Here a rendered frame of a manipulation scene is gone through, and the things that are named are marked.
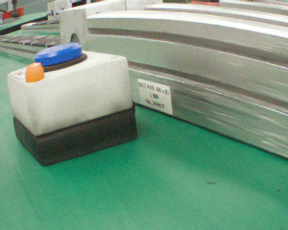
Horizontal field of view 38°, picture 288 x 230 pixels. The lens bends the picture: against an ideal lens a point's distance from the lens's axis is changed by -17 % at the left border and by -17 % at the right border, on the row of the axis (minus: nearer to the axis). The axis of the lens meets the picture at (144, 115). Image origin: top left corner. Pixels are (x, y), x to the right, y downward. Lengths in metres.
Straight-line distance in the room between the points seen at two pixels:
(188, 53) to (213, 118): 0.05
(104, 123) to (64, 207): 0.09
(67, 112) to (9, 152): 0.07
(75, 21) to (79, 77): 0.21
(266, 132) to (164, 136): 0.09
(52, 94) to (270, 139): 0.15
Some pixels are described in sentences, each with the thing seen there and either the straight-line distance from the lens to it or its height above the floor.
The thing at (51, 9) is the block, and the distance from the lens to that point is 1.64.
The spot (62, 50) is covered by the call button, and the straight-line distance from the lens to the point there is 0.33.
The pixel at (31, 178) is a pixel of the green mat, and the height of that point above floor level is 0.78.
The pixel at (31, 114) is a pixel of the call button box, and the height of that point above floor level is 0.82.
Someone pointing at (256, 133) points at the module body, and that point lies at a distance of 0.30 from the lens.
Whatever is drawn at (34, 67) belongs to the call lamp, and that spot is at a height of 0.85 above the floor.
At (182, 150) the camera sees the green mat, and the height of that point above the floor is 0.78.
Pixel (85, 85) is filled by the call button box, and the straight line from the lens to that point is 0.32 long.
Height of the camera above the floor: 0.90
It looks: 17 degrees down
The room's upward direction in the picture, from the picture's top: 7 degrees counter-clockwise
